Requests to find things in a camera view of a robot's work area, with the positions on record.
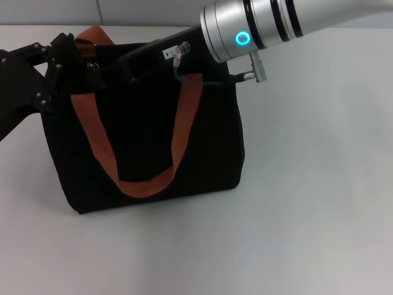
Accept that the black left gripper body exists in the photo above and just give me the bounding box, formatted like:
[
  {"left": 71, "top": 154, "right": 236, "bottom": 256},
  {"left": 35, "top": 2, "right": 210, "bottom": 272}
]
[{"left": 0, "top": 57, "right": 49, "bottom": 143}]

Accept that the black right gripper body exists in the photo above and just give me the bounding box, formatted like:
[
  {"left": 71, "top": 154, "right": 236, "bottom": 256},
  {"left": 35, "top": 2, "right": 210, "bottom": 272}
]
[{"left": 118, "top": 25, "right": 216, "bottom": 83}]

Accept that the black bag with orange handles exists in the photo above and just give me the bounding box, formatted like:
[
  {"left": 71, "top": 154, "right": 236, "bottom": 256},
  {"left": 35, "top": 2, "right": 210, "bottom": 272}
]
[{"left": 41, "top": 25, "right": 246, "bottom": 216}]

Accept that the right gripper cable with connector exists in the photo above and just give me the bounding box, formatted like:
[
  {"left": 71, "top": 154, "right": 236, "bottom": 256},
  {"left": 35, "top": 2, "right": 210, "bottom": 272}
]
[{"left": 171, "top": 42, "right": 268, "bottom": 88}]

